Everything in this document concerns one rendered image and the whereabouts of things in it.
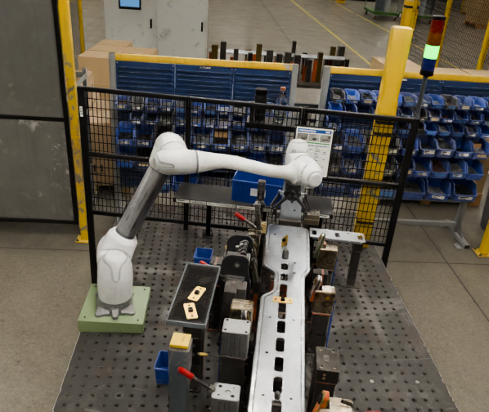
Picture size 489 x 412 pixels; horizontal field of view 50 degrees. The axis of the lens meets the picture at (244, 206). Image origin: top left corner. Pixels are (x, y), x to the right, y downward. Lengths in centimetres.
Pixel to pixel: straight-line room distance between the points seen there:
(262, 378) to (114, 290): 88
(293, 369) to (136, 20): 745
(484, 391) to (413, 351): 111
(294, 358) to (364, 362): 58
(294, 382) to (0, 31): 319
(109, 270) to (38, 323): 144
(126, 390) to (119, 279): 49
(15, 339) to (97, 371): 141
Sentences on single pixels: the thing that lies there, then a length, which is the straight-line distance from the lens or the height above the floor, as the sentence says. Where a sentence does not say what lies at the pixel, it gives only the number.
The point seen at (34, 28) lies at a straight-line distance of 409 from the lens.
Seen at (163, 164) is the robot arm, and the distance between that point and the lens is 224.
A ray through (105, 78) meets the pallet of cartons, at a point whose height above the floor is 82.
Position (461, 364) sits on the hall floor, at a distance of 379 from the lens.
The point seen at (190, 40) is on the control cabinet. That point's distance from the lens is 879.
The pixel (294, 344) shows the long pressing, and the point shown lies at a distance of 203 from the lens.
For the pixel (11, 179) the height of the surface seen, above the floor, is 53.
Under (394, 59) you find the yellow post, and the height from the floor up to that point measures 184.
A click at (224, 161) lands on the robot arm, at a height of 147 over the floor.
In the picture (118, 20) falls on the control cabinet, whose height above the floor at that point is 111.
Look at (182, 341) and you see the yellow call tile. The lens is 177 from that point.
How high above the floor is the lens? 233
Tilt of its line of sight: 27 degrees down
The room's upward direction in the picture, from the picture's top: 4 degrees clockwise
